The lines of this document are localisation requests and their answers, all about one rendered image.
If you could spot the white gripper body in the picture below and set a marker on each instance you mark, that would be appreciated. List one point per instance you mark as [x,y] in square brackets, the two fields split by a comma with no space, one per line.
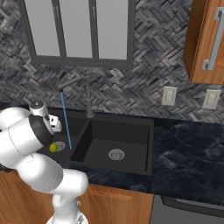
[57,125]

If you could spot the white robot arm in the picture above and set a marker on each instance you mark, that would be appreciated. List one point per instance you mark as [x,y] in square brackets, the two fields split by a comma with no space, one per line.
[35,163]

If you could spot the round metal sink drain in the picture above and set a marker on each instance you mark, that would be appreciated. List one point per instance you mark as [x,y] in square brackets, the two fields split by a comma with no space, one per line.
[60,145]
[116,154]

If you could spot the dark grey sink faucet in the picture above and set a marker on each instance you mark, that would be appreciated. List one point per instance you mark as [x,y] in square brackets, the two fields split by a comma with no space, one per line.
[89,99]

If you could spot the black double-basin sink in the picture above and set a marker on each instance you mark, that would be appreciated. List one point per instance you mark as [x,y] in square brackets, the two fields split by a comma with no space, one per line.
[116,140]

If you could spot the blue water stream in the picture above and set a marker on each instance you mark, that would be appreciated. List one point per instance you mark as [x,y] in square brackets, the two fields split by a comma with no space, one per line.
[66,119]

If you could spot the yellow-green fruit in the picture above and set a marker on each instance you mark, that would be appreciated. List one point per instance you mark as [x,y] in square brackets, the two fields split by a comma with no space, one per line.
[52,148]

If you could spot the grey-framed window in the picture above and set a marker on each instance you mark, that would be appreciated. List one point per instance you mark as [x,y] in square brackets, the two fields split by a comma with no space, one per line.
[78,32]

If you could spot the wooden base cabinet front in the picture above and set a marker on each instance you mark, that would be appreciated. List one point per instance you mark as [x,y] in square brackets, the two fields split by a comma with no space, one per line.
[116,205]

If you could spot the grey dishwasher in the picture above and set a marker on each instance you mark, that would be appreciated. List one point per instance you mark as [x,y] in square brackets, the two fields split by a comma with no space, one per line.
[186,214]

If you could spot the white wall outlet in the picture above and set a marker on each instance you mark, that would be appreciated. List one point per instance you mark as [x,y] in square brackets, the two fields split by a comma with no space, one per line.
[211,99]
[169,96]

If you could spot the wooden wall cabinet door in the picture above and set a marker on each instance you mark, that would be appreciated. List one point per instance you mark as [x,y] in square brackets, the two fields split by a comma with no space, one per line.
[201,40]

